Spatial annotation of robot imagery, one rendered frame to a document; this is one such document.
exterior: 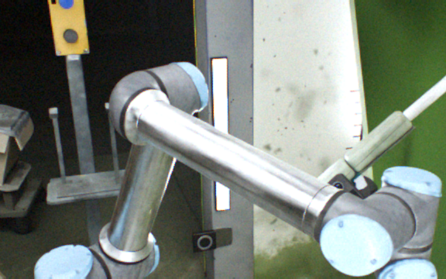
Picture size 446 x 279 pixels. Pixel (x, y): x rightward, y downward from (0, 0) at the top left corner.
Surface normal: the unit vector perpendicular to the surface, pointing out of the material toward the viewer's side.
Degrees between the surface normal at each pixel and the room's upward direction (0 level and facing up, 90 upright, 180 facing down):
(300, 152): 90
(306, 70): 90
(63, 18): 90
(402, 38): 90
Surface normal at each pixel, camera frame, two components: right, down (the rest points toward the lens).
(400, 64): 0.39, 0.34
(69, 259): -0.07, -0.90
